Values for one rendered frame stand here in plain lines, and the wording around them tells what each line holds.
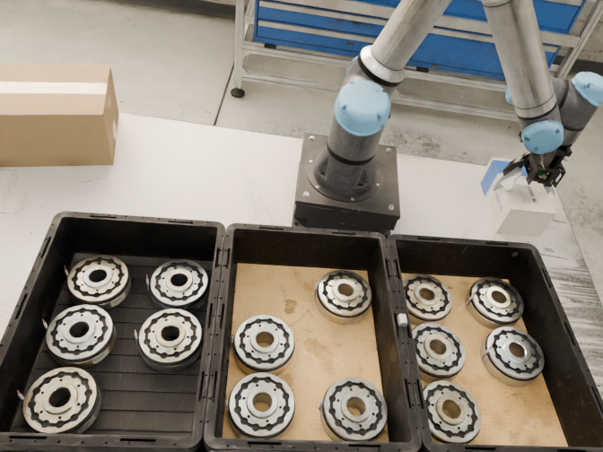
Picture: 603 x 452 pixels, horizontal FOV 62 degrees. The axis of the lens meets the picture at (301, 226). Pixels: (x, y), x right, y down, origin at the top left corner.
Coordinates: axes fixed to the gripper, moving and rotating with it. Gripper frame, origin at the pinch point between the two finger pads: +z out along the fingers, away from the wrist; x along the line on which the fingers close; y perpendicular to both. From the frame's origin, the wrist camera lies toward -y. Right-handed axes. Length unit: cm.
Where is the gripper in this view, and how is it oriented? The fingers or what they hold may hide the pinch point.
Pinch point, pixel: (518, 191)
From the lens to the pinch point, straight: 146.1
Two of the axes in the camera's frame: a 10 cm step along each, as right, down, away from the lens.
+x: 9.9, 1.0, 0.8
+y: -0.2, 7.4, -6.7
